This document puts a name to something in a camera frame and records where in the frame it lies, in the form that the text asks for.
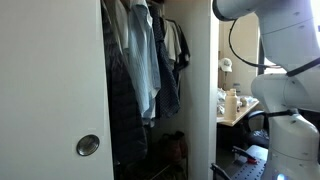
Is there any striped blue shirt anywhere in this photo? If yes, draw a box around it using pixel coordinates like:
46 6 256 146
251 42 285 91
126 0 162 121

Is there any dark shirt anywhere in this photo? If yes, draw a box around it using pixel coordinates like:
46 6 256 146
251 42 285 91
173 22 191 73

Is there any white shirt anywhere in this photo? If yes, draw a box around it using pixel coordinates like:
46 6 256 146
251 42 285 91
163 18 183 65

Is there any dark quilted jacket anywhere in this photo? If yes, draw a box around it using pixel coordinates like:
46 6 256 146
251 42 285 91
101 1 149 166

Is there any brown boot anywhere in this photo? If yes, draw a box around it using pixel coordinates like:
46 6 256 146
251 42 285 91
174 130 189 160

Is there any white crumpled desk clutter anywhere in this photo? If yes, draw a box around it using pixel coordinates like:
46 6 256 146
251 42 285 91
216 87 228 116

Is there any white cap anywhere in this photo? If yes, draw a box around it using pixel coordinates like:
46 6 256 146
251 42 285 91
218 57 234 73

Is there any white bottle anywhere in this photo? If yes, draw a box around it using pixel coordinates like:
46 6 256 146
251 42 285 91
224 88 239 122

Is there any metal shoe rack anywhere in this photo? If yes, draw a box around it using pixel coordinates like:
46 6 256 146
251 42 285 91
114 156 190 180

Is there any small round desk object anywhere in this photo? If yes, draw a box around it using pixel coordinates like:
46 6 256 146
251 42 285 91
239 95 250 107

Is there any wooden desk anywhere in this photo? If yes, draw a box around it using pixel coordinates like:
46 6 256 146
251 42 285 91
216 96 262 127

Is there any black clamp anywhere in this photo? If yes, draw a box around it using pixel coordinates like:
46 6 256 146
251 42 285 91
210 162 233 180

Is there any black office chair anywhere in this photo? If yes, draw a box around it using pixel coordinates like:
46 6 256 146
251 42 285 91
244 108 273 150

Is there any white closet door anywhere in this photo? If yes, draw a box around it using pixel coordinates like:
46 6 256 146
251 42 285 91
0 0 115 180

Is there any round metal door handle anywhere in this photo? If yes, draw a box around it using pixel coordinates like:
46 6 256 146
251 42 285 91
75 134 101 157

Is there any red handled clamp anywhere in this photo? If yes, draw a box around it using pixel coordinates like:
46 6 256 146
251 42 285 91
232 145 259 165

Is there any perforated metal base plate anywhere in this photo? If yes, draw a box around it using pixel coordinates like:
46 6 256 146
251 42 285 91
229 144 270 180

